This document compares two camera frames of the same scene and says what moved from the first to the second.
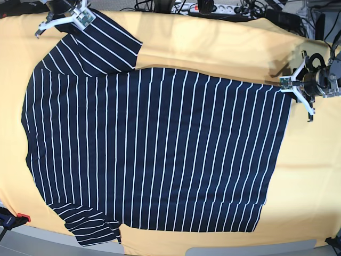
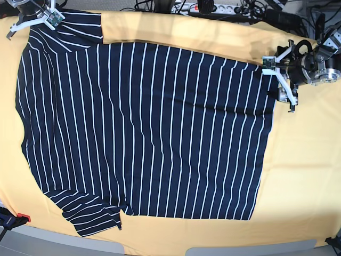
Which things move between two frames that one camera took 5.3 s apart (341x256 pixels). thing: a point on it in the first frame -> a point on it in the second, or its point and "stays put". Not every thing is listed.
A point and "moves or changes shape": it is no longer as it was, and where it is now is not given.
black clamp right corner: [335, 242] stays put
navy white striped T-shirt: [156, 149] moves or changes shape
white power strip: [186, 8] stays put
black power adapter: [289, 22] stays put
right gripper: [321, 79] -> [316, 65]
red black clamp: [9, 221] stays put
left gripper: [61, 6] -> [26, 8]
